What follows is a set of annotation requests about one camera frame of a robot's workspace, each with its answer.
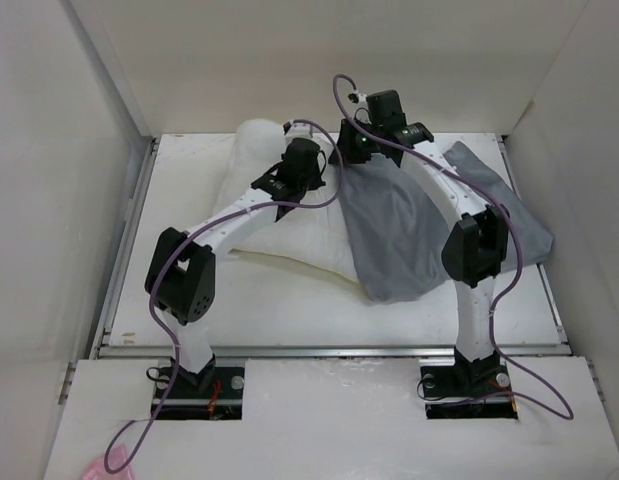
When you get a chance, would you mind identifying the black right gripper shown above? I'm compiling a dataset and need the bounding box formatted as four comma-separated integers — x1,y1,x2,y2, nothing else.
326,118,383,164

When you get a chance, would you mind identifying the white pillow with yellow edge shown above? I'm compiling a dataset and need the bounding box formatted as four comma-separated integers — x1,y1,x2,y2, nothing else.
213,119,359,284

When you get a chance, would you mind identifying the grey pillowcase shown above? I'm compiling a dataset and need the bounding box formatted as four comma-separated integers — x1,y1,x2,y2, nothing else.
339,142,554,303

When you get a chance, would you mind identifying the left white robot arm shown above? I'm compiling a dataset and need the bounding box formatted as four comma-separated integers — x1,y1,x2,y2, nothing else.
144,138,335,397

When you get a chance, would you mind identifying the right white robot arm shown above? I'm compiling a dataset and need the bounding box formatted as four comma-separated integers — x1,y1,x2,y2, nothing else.
340,90,508,401

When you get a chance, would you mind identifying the pink plastic bag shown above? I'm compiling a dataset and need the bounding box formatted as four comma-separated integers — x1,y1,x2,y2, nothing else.
80,445,135,480

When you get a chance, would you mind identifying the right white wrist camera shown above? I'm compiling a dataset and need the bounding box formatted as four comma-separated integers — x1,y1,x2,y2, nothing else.
347,90,367,107

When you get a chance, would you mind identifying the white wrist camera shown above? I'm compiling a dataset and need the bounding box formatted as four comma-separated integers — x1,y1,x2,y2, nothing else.
347,90,367,107
283,121,314,145

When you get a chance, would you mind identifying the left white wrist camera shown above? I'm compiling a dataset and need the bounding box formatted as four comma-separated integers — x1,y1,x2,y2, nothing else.
283,121,314,145

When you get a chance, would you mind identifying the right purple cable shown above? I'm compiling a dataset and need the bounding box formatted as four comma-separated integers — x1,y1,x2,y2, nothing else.
331,74,575,421

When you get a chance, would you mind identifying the purple cable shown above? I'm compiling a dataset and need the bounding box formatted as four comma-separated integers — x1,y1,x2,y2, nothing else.
331,74,575,421
103,118,346,473

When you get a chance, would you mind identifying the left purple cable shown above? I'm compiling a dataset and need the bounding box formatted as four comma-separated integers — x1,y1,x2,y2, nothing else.
103,118,346,473

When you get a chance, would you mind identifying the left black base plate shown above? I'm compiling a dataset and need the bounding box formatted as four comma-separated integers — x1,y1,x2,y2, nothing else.
156,366,245,421

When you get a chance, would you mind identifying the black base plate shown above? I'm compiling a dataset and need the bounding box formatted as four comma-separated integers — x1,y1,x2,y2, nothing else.
156,366,245,421
418,361,518,420

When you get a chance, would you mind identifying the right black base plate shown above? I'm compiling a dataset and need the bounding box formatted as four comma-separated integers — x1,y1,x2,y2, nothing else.
418,361,518,420

